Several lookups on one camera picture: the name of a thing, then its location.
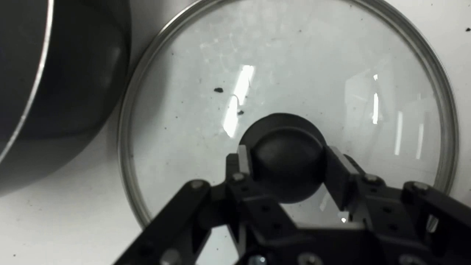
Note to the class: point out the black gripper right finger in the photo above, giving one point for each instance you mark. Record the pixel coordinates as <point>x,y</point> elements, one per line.
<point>391,210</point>

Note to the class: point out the glass lid with black knob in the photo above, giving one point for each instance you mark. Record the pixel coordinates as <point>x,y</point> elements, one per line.
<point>294,74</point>

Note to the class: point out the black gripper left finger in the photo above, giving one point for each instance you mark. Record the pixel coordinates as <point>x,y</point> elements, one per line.
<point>195,210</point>

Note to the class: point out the white plastic tray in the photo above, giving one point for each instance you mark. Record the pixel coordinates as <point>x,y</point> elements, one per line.
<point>63,230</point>

